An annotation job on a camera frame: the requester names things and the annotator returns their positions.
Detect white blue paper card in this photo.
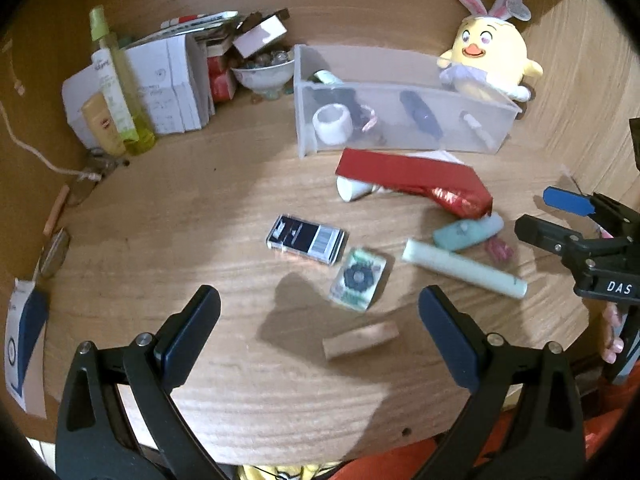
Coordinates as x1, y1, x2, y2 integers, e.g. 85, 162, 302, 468
5, 280, 51, 416

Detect white hanging cord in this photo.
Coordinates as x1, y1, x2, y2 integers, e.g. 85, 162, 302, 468
0, 105, 101, 182

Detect white lip gloss tube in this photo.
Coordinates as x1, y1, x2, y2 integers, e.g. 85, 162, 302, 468
461, 111, 496, 151

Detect white bowl with marbles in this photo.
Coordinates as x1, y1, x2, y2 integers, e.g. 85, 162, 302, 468
230, 50, 296, 98

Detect small black cardboard box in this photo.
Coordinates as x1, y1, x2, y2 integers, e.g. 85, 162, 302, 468
265, 214, 347, 265

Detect clear plastic bin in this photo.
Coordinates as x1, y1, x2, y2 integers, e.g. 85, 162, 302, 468
292, 44, 523, 160

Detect person's orange clothing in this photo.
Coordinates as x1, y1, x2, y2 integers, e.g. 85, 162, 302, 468
325, 410, 631, 480

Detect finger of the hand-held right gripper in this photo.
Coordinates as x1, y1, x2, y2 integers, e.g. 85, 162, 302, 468
515, 214, 636, 271
543, 186, 640, 241

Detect wooden pencil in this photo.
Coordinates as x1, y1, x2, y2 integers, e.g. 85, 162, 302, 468
44, 185, 71, 236

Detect yellow-green spray bottle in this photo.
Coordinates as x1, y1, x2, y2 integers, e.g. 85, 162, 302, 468
89, 5, 157, 156

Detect pale cosmetic squeeze tube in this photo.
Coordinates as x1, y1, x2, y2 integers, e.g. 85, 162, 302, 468
336, 150, 468, 204

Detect light green stick tube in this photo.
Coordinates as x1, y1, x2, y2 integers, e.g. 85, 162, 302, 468
402, 239, 528, 300

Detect yellow soft toy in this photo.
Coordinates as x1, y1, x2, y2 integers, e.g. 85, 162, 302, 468
237, 462, 341, 480

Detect small yellow tube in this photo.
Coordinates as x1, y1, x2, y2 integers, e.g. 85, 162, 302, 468
81, 92, 128, 157

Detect tan wooden stick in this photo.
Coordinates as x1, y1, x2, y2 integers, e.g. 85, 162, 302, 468
322, 322, 400, 361

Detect red white marker pen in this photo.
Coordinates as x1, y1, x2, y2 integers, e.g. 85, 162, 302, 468
161, 10, 240, 28

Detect teal small tube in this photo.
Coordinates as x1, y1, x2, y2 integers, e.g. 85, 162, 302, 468
432, 212, 505, 252

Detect red cardboard box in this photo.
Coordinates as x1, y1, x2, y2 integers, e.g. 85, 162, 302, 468
207, 55, 238, 103

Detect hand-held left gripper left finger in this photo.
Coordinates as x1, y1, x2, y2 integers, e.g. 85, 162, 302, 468
55, 285, 223, 480

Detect yellow chick plush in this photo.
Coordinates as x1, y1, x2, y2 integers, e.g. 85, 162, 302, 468
436, 0, 545, 106

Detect red foil packet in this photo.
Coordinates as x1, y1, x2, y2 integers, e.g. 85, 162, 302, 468
334, 148, 494, 220

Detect small white cardboard box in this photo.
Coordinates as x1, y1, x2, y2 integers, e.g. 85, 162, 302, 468
232, 15, 288, 58

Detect small packet green label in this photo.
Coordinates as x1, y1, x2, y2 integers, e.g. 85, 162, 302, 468
330, 247, 388, 311

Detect clear bead bracelet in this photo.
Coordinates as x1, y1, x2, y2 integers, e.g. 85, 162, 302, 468
357, 105, 381, 133

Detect eyeglasses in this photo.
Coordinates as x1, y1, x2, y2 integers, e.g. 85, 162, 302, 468
39, 157, 131, 278

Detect pink glass trinket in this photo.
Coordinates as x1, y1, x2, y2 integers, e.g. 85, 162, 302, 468
485, 239, 516, 263

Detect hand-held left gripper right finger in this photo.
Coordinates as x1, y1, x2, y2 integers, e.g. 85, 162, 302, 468
418, 285, 587, 480

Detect person's right hand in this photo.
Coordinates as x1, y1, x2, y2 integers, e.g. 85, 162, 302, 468
602, 305, 626, 365

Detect white tape roll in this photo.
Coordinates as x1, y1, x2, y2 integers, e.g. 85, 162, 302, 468
312, 104, 355, 147

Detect small black bottle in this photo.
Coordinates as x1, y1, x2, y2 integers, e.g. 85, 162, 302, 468
335, 89, 368, 126

